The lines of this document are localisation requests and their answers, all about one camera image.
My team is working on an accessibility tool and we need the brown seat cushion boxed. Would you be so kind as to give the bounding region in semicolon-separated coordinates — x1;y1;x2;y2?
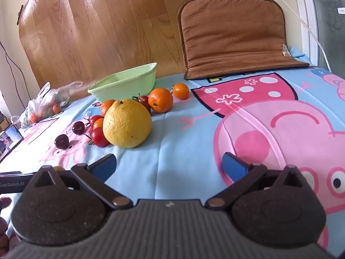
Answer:
177;0;310;80

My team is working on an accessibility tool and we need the clear plastic bag of produce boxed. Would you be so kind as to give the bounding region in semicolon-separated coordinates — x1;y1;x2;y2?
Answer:
20;81;83;127

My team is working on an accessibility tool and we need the dark red cherry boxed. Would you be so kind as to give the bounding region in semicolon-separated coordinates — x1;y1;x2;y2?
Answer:
55;134;69;149
72;116;92;135

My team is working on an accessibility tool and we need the white framed window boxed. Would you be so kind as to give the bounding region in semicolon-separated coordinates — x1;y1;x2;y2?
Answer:
296;0;345;73

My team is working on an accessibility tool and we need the cartoon pig printed blanket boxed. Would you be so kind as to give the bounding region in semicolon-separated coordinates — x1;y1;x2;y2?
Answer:
0;46;345;257

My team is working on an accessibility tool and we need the wood-grain vinyl sheet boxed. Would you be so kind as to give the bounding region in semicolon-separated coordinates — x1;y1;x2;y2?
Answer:
17;0;193;89

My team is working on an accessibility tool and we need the thin dark wall cable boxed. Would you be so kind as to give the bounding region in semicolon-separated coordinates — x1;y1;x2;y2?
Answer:
0;40;37;100

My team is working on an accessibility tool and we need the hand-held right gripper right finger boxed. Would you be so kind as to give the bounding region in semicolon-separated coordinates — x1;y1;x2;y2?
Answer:
206;152;316;211

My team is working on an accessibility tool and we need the large tangerine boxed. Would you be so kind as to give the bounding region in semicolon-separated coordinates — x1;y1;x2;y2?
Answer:
148;87;173;113

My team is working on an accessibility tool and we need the person's left hand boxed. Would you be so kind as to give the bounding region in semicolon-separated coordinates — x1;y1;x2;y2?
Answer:
0;197;13;250

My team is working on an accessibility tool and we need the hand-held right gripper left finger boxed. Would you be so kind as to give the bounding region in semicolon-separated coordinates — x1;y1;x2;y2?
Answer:
23;154;133;210

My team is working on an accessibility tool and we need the green plastic basin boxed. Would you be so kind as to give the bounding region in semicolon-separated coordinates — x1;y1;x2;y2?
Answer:
88;62;158;103

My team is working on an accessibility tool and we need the white power cable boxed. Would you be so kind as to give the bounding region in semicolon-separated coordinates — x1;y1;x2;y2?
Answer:
262;0;332;72

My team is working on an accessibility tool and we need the red cherry tomato with stem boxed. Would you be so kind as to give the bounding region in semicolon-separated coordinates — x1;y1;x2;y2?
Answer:
132;94;151;114

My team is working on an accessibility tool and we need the orange cherry tomato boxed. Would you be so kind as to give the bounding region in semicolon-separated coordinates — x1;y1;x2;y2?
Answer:
172;83;190;100

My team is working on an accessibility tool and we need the smartphone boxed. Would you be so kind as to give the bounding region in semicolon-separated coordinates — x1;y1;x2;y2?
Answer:
0;125;24;164

